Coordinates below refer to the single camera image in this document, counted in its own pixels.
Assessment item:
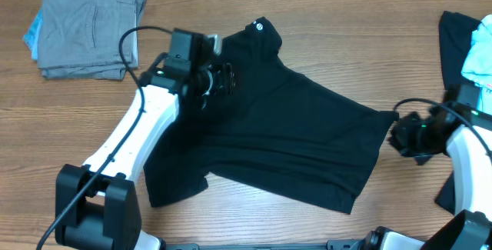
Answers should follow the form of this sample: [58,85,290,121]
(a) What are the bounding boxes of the folded grey trousers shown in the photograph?
[37,0,147,80]

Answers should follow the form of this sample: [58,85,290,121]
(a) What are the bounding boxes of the black garment at right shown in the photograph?
[434,10,481,215]

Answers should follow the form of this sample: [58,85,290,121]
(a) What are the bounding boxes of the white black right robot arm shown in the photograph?
[351,85,491,250]

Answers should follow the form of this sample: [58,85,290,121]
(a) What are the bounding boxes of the folded light blue garment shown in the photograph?
[23,11,43,61]

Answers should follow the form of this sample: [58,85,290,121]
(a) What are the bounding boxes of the black t-shirt with logo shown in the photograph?
[144,18,398,213]

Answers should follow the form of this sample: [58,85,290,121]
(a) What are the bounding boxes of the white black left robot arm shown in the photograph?
[37,28,235,250]

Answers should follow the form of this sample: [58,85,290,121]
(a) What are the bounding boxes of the light blue printed shirt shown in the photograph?
[461,15,492,115]

